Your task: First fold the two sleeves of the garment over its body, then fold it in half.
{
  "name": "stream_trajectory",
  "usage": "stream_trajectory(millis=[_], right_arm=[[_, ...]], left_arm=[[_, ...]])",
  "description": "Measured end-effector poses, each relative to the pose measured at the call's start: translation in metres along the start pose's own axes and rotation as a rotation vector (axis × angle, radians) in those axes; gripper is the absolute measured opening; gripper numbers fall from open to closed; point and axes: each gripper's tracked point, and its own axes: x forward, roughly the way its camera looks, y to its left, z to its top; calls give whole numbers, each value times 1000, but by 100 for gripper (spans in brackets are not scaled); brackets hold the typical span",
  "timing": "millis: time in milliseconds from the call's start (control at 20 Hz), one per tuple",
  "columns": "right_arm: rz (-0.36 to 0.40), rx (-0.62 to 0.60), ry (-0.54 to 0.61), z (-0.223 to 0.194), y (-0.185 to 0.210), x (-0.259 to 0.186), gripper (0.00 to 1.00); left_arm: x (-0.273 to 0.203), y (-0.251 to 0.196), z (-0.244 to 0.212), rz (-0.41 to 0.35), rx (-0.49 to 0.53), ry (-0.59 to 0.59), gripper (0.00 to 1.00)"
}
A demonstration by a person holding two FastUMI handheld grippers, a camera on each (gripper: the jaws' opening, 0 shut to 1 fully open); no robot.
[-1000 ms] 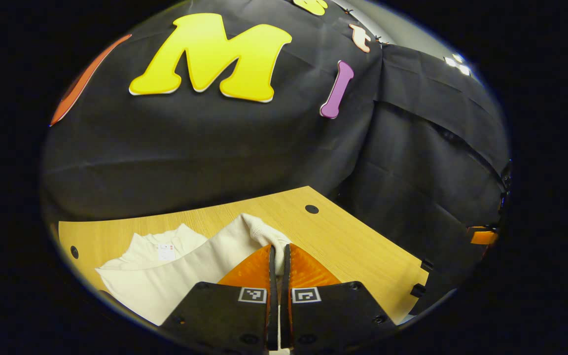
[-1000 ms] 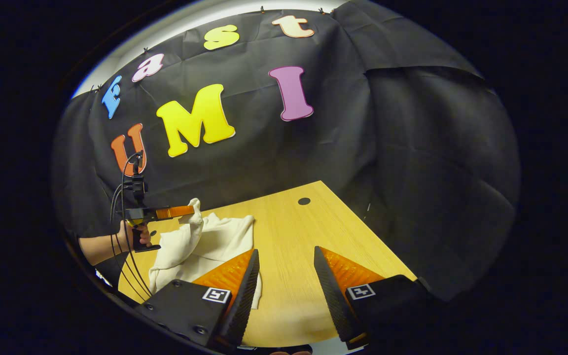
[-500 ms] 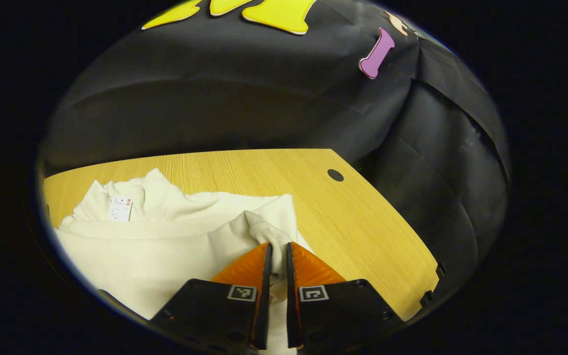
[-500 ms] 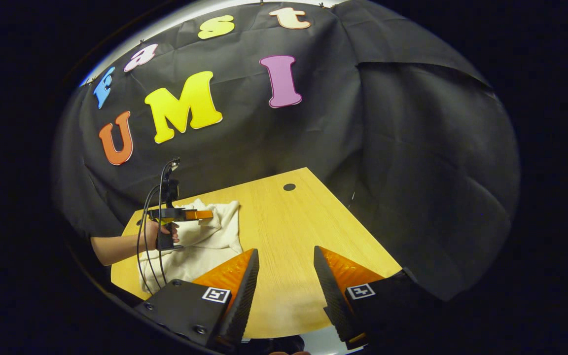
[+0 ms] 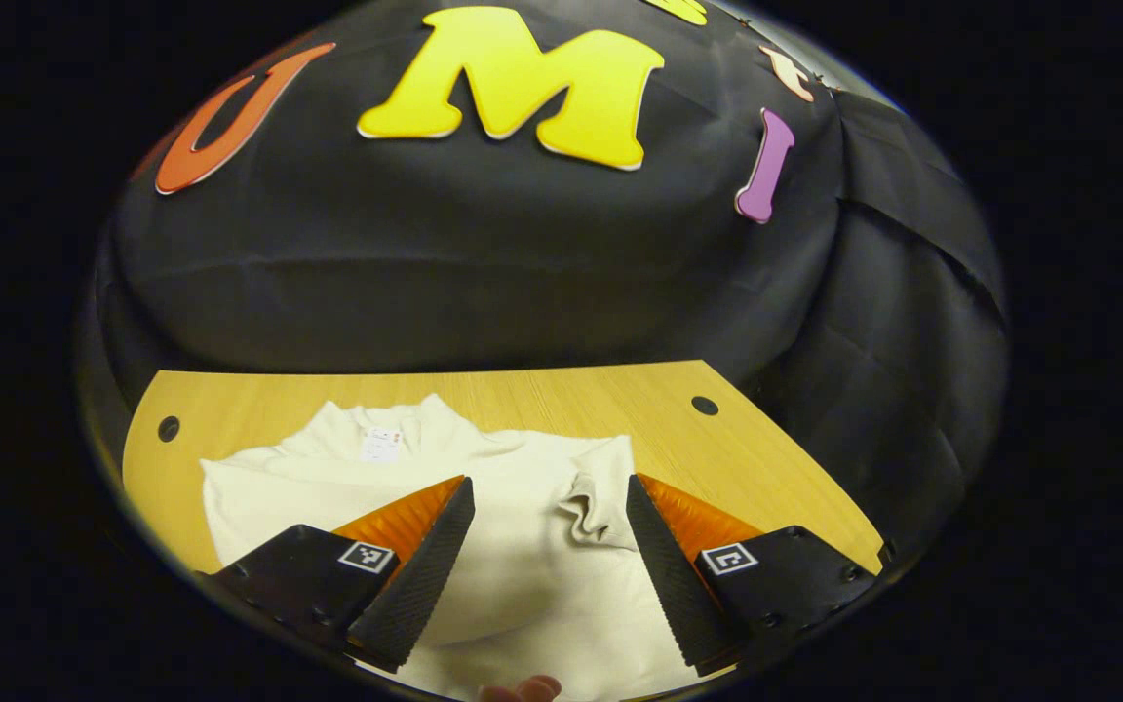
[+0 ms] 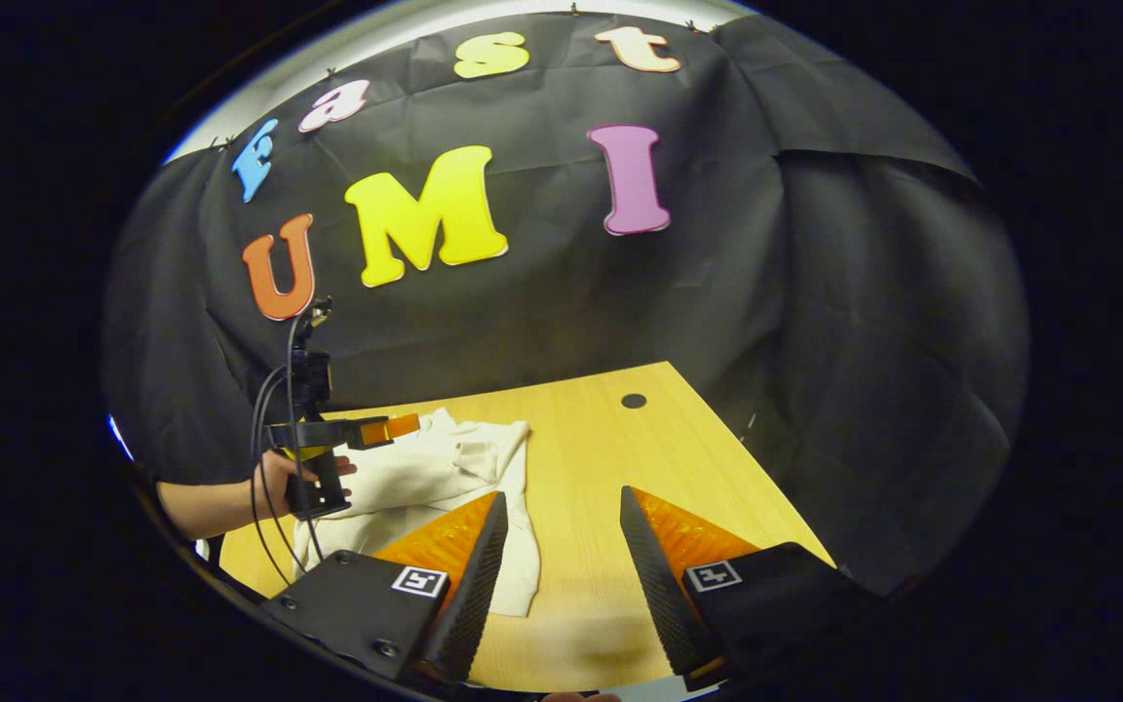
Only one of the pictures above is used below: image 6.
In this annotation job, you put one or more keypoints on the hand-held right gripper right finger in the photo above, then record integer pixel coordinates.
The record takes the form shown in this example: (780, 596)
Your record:
(659, 585)

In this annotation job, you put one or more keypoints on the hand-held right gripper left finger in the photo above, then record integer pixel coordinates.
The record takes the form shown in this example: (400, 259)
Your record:
(479, 585)

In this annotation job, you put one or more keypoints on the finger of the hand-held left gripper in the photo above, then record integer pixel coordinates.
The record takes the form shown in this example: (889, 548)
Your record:
(391, 429)

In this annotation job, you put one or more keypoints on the cream long-sleeved top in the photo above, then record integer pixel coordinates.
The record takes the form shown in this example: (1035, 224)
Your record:
(425, 478)

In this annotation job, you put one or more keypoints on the black table grommet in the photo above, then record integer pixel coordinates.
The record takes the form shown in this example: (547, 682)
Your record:
(634, 400)

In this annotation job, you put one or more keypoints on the black backdrop cloth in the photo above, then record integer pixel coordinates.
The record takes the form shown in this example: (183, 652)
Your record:
(717, 292)

